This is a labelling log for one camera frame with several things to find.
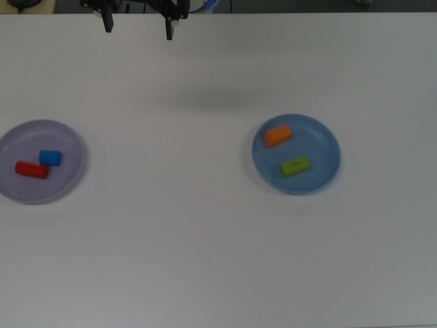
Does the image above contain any blue block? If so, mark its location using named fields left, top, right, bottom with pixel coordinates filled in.
left=38, top=149, right=63, bottom=167

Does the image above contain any orange block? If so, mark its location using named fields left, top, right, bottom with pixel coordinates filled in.
left=263, top=124, right=294, bottom=149

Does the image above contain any red cylinder block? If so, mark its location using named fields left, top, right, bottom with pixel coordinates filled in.
left=14, top=160, right=50, bottom=180

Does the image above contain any green block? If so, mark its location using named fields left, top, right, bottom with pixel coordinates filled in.
left=279, top=154, right=313, bottom=180

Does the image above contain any tan wooden board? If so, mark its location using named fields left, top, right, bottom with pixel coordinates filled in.
left=0, top=0, right=57, bottom=15

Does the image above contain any dark round object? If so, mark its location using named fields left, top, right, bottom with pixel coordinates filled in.
left=6, top=0, right=42, bottom=10

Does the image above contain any purple plate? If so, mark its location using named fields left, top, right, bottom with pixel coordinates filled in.
left=0, top=118, right=87, bottom=206

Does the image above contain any blue plate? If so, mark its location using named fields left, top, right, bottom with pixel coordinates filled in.
left=251, top=113, right=341, bottom=197

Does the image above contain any white robot base blue ring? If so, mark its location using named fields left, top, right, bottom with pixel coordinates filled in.
left=187, top=0, right=220, bottom=15

